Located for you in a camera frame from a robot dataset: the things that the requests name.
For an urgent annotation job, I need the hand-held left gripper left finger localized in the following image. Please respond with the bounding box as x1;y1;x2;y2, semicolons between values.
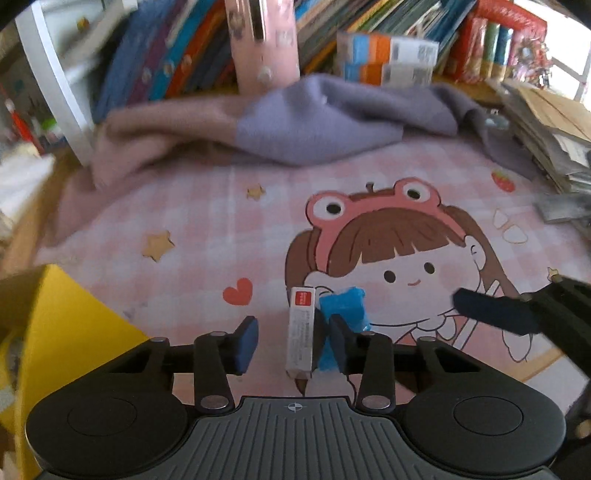
99;316;260;414

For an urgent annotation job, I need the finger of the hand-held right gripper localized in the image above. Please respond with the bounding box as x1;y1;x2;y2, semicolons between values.
451;276;591;366

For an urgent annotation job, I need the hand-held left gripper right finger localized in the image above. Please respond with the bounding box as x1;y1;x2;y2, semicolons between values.
327;314;476;414

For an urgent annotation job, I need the small white box red label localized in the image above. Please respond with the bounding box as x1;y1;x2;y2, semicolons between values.
285;286;320;381

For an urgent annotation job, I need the blue wrapper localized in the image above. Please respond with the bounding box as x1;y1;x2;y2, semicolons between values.
318;285;373;373

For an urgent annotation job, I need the yellow cardboard box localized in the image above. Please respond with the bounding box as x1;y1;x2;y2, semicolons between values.
0;264;152;480

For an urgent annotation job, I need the grey paper packet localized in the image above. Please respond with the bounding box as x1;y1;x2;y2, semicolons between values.
534;193;591;226

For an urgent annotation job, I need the pink cartoon printed mat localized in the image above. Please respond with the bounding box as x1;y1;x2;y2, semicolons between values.
32;131;591;416

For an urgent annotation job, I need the stack of papers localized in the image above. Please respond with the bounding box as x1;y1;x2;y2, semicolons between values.
488;78;591;195

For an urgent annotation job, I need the pink and purple cloth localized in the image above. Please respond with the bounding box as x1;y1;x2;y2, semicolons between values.
46;74;542;241

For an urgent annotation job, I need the orange and white box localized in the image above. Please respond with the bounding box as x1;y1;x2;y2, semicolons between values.
342;62;435;88
336;31;440;66

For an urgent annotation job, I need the red patterned box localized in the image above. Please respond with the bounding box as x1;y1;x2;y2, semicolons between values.
444;0;549;85

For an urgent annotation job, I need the plastic bag of tissues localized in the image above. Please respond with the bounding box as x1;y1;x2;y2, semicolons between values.
0;143;57;234

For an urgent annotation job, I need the pink bottle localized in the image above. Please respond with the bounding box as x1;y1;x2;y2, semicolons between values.
224;0;302;96

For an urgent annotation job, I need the row of slanted books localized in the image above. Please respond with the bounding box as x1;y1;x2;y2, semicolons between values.
91;0;468;123

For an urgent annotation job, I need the white bookshelf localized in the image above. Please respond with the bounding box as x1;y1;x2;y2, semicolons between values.
15;0;139;168

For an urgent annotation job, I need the red stick bottle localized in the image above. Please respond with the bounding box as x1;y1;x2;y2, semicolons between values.
4;88;29;145

